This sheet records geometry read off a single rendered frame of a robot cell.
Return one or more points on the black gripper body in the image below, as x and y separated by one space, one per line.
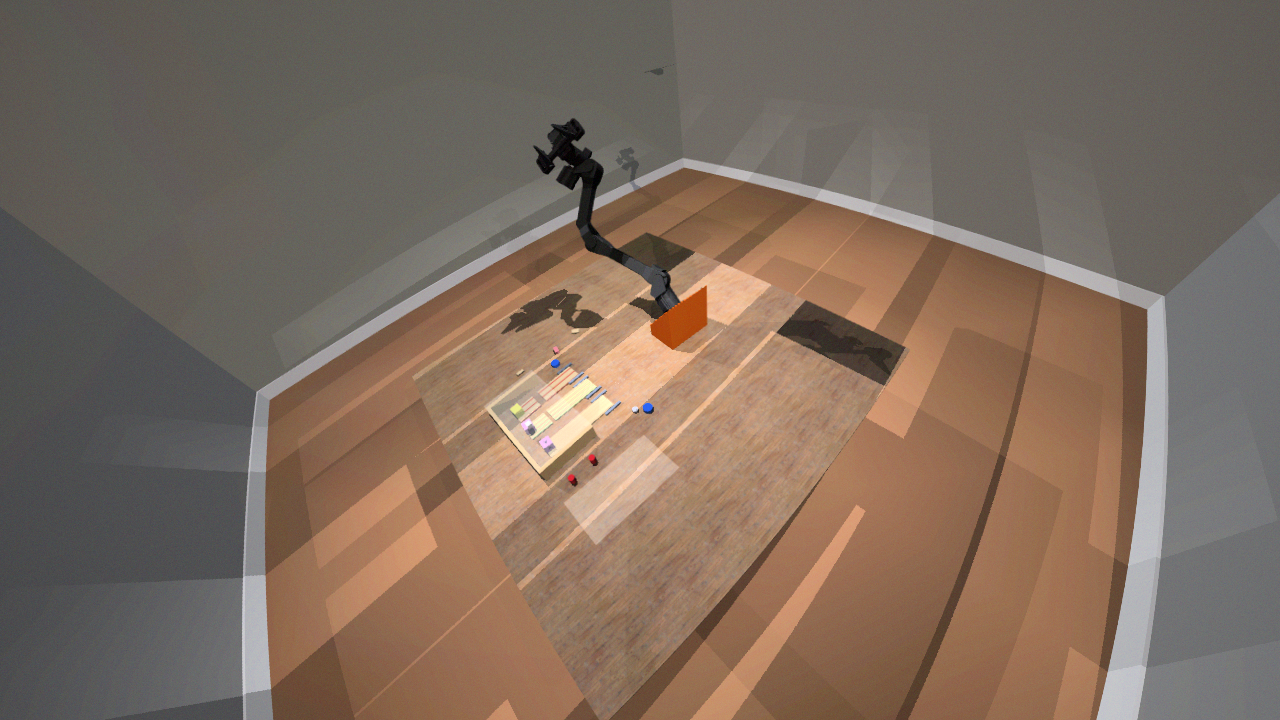
565 150

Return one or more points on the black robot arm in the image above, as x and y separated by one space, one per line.
591 173

